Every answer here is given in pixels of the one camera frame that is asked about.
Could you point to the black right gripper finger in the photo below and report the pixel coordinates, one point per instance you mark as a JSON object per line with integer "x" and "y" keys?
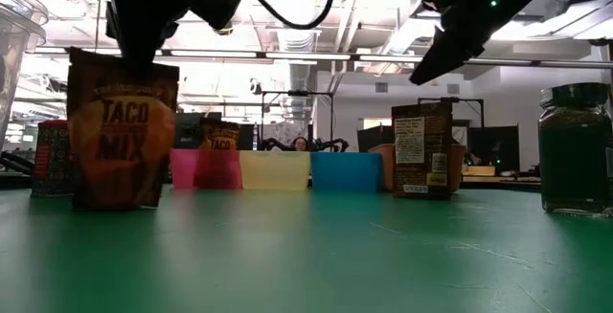
{"x": 438, "y": 61}

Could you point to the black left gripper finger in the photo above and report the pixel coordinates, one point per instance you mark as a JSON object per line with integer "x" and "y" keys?
{"x": 139, "y": 64}

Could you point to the orange taco mix packet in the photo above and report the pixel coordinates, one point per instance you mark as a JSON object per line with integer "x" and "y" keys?
{"x": 220, "y": 136}
{"x": 120, "y": 131}

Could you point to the dark spice packet white label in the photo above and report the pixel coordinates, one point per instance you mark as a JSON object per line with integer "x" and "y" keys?
{"x": 421, "y": 150}

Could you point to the green-lidded glass herb jar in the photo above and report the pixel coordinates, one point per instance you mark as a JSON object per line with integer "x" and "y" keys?
{"x": 574, "y": 155}

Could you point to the pink plastic bin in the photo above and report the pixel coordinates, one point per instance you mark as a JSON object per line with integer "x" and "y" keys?
{"x": 187, "y": 169}

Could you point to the orange plastic bin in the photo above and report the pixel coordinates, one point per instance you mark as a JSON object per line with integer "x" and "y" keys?
{"x": 383, "y": 169}

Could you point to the clear plastic storage tub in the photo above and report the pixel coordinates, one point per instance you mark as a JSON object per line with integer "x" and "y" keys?
{"x": 14, "y": 64}

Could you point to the red spice box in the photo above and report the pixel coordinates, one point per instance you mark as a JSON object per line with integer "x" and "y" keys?
{"x": 52, "y": 160}

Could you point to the background black robot arms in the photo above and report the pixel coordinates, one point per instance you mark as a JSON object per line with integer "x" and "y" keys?
{"x": 330, "y": 144}

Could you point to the blue plastic bin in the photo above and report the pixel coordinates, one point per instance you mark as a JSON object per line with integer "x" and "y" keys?
{"x": 346, "y": 172}

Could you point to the person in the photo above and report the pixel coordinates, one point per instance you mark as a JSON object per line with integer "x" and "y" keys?
{"x": 300, "y": 144}

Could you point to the yellow plastic bin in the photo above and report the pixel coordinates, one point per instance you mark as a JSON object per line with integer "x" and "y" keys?
{"x": 275, "y": 170}

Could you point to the background black metal frame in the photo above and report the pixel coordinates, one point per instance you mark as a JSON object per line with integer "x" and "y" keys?
{"x": 297, "y": 94}
{"x": 450, "y": 99}

